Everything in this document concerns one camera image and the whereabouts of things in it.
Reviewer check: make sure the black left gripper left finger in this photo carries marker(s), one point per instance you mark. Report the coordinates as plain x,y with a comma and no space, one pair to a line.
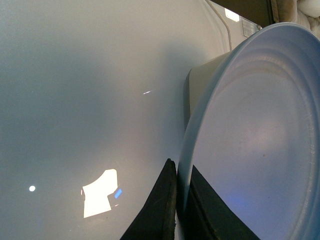
156,219

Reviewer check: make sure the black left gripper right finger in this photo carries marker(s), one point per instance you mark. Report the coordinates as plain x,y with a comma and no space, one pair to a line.
207,217

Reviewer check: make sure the light blue plate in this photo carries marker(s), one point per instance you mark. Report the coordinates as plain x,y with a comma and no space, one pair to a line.
254,134

